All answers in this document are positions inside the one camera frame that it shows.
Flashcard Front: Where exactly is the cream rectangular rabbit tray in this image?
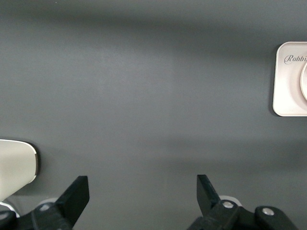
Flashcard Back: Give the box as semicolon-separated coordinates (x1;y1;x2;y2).
272;41;307;117

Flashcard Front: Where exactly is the cream toaster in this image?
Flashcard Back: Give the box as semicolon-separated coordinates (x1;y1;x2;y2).
0;138;40;205

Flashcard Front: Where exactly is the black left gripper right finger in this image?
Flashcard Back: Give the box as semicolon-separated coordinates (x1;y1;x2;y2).
187;174;298;230

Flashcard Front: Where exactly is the round cream plate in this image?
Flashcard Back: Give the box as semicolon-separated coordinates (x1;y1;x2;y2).
299;61;307;102

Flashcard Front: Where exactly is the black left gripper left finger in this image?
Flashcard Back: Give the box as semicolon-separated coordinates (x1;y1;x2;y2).
0;175;90;230

